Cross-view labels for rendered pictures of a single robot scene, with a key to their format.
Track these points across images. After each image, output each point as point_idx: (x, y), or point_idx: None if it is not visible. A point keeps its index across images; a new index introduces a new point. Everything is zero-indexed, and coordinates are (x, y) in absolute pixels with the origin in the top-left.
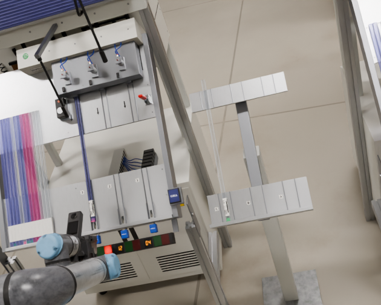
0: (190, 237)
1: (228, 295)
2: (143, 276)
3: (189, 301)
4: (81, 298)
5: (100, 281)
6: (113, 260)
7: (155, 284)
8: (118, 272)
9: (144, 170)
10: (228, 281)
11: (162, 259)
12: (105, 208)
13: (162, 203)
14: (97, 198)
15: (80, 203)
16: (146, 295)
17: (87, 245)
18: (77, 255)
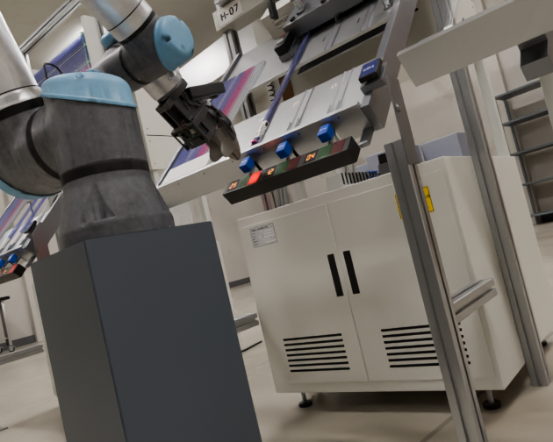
0: (392, 167)
1: (505, 435)
2: (358, 372)
3: (421, 431)
4: (274, 408)
5: (123, 13)
6: (173, 17)
7: (381, 408)
8: (174, 40)
9: (348, 73)
10: (515, 420)
11: (391, 336)
12: (277, 127)
13: (355, 100)
14: (275, 119)
15: (253, 130)
16: (357, 416)
17: (203, 110)
18: (172, 101)
